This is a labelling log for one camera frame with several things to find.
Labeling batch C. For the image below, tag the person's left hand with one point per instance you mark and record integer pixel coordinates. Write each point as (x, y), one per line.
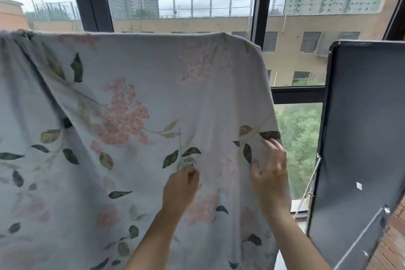
(180, 189)

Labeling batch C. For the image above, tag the person's right hand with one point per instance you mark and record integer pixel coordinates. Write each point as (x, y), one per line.
(272, 187)

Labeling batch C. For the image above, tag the floral light blue bedsheet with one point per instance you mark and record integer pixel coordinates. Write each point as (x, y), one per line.
(142, 73)

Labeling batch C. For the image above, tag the person's right forearm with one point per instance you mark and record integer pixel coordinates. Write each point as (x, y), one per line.
(294, 244)

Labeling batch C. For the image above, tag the person's left forearm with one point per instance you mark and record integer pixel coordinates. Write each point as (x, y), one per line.
(152, 244)

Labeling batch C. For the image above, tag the black flat panel board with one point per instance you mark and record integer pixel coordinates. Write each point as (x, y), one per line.
(357, 121)

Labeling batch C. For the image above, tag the long beige building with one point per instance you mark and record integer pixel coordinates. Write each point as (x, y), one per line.
(284, 57)

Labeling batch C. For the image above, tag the brown brick building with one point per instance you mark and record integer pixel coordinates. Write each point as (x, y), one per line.
(12, 16)

